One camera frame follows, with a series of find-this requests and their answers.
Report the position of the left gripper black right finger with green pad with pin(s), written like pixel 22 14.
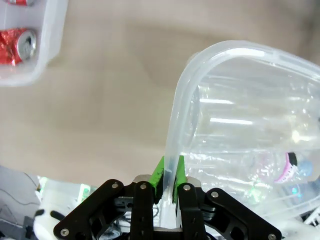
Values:
pixel 192 210

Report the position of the crushed red soda can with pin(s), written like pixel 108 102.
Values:
pixel 15 46

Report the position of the large clear plastic bottle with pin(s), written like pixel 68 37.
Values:
pixel 250 112

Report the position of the clear bottle with pink label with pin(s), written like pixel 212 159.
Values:
pixel 287 167

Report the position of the white plastic basket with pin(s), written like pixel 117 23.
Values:
pixel 51 37

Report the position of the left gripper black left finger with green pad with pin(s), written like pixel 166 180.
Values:
pixel 143 207

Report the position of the clear plastic container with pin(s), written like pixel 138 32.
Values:
pixel 237 112

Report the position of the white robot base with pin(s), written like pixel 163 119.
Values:
pixel 50 200

